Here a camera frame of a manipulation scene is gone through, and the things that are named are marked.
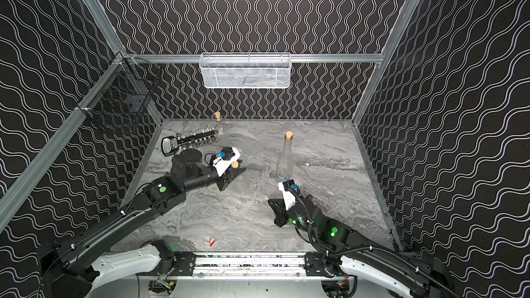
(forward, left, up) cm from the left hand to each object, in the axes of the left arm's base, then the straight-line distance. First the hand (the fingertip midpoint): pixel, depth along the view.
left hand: (247, 165), depth 66 cm
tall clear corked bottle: (+10, -13, -13) cm, 21 cm away
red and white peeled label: (-16, +13, -31) cm, 37 cm away
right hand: (-5, -8, -14) cm, 17 cm away
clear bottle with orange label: (-1, +4, +2) cm, 4 cm away
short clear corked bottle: (+26, +16, -4) cm, 30 cm away
